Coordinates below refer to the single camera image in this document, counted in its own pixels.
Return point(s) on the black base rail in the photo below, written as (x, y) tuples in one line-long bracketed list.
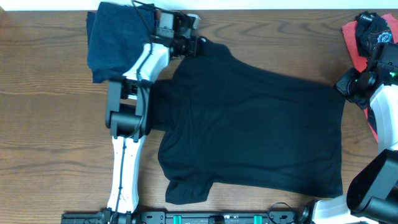
[(159, 217)]

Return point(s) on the black patterned jersey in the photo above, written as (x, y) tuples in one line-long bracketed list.
[(370, 30)]

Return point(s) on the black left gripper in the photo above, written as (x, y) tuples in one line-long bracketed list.
[(193, 45)]

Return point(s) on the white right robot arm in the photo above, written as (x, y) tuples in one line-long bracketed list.
[(372, 194)]

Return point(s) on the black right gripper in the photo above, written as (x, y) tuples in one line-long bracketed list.
[(344, 87)]

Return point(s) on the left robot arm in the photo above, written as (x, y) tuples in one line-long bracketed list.
[(128, 119)]

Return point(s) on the folded dark blue garment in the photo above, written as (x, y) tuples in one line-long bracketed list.
[(116, 35)]

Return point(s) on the plain black t-shirt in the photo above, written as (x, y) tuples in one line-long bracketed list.
[(228, 122)]

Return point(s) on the red garment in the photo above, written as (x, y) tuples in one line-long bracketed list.
[(353, 43)]

